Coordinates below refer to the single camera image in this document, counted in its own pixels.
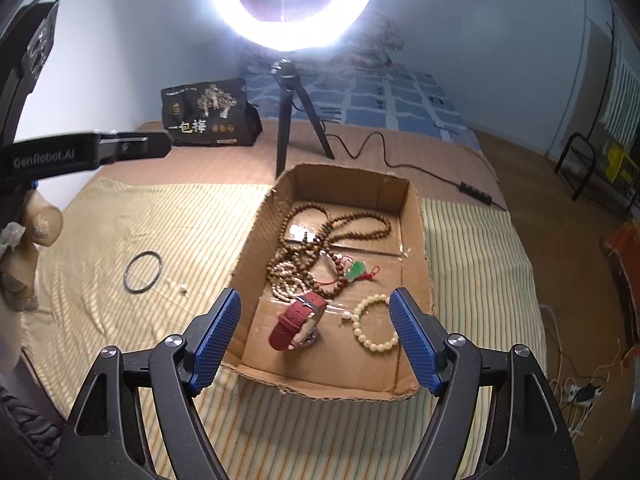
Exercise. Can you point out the red strap wristwatch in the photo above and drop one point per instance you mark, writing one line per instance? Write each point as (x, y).
(297, 325)

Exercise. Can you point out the yellow striped cloth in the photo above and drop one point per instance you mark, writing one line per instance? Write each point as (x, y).
(483, 287)

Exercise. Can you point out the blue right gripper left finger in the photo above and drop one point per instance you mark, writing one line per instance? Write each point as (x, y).
(208, 337)

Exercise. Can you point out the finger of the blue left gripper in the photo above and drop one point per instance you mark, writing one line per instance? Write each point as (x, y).
(124, 146)

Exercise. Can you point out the black printed gift bag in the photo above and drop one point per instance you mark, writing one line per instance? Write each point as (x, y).
(210, 114)

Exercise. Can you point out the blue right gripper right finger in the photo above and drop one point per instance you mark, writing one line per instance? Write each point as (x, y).
(420, 338)

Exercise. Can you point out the dark metal bangle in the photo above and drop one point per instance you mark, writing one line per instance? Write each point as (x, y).
(142, 272)

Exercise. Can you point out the cardboard box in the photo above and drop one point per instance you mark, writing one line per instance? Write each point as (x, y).
(352, 236)

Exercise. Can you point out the blue patterned bedsheet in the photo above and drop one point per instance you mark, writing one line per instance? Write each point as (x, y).
(370, 90)

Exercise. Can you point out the black metal chair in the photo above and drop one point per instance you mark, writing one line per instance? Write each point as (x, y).
(606, 176)

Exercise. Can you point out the folded floral quilt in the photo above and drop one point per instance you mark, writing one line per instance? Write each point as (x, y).
(371, 42)

